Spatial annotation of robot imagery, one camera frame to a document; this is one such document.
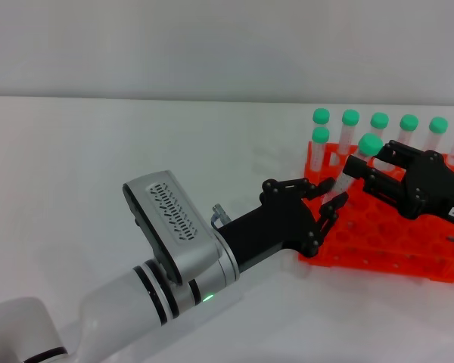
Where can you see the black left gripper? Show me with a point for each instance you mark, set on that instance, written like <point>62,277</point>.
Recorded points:
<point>272,227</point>

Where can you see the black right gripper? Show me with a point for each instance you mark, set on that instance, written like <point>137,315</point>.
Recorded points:
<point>435,189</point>

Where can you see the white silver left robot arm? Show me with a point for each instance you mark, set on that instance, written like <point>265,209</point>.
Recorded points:
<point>128,310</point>

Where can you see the orange test tube rack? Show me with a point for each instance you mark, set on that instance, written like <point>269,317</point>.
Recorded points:
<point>370,242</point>

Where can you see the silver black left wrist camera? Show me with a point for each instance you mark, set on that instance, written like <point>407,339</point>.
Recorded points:
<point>174,219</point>

